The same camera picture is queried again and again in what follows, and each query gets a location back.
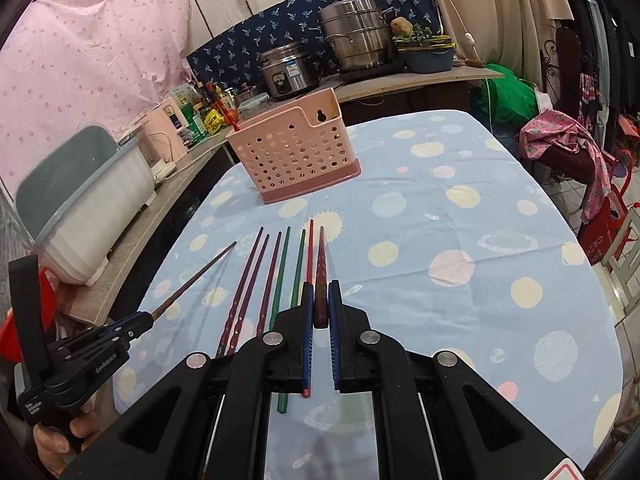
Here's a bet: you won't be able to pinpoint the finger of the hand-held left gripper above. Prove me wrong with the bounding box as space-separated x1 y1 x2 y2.
47 311 154 362
47 319 153 402

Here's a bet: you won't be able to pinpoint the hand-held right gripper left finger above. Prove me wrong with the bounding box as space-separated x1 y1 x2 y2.
60 282 314 480

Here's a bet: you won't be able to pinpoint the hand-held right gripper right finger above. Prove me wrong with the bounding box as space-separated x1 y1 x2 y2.
328 280 583 480

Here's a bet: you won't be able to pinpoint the patterned dark red chopstick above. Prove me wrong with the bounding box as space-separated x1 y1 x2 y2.
312 226 331 330

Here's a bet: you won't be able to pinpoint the maroon chopstick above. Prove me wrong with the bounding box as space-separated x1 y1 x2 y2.
216 226 264 360
227 233 271 358

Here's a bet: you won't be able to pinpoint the bright red chopstick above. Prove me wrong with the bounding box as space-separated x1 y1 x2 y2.
300 219 315 399

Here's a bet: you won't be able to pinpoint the brown chopstick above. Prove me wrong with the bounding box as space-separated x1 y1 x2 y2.
149 241 238 322

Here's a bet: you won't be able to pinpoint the pink perforated utensil basket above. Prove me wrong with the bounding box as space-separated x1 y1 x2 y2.
225 87 362 206

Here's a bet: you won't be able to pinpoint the person's left hand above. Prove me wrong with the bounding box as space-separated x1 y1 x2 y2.
32 410 104 480

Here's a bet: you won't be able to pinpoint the white dish box grey lid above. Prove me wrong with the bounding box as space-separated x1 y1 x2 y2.
15 125 157 288

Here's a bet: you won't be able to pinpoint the woven-texture side counter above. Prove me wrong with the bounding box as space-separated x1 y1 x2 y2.
57 127 241 328

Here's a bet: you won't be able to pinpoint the blue planet-print tablecloth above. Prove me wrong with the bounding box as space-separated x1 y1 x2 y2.
112 109 626 480

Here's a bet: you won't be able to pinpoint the pink electric kettle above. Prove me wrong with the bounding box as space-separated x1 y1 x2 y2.
142 97 193 150

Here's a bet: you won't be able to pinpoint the glass container with lid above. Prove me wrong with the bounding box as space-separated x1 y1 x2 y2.
237 95 273 121

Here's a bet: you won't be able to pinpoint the white carton box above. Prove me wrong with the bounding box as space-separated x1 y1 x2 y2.
170 82 201 111

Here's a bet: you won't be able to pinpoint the brown wooden cabinet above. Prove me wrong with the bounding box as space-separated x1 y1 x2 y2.
337 80 476 126

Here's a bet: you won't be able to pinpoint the small steel pot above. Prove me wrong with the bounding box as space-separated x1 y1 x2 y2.
232 82 261 106

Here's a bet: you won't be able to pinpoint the pink spotted sheet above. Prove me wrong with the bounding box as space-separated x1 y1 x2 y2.
0 0 193 201

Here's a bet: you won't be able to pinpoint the light wooden counter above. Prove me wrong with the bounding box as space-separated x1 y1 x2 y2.
320 62 506 106

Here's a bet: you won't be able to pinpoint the steel rice cooker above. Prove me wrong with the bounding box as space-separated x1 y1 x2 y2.
257 41 321 101

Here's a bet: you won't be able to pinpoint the black induction cooker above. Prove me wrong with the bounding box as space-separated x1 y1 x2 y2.
340 57 408 83

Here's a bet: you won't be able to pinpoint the red bag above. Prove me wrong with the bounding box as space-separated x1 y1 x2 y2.
577 195 628 266

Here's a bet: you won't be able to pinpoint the blue-grey basin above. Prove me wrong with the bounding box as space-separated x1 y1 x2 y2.
400 42 457 73

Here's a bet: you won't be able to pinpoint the green bag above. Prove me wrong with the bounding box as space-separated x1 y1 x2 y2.
472 62 538 128

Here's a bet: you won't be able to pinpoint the steel steamer pot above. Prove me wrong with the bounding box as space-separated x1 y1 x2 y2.
318 0 396 73

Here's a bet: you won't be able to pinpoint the yellow-green basin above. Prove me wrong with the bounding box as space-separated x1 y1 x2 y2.
395 35 453 53

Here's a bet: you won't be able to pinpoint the pink floral cloth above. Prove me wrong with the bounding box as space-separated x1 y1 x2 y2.
520 107 618 223

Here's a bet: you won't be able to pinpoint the navy leaf-print cloth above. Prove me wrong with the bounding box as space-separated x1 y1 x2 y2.
186 0 443 98

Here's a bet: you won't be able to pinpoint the leafy greens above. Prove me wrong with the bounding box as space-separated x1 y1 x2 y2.
392 22 446 46

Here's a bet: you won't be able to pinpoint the dark brown chair back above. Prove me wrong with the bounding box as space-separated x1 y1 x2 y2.
542 27 581 111

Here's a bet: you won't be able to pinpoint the beige curtain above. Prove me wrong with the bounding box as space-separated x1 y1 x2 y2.
417 0 576 68

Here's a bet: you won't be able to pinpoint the row of hanging clothes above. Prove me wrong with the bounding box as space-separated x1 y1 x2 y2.
560 0 640 126

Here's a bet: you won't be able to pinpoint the white chair frame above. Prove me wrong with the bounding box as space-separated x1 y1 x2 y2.
600 205 640 311

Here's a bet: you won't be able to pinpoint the white cord with switch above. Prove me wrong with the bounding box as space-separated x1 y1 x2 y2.
427 0 496 131

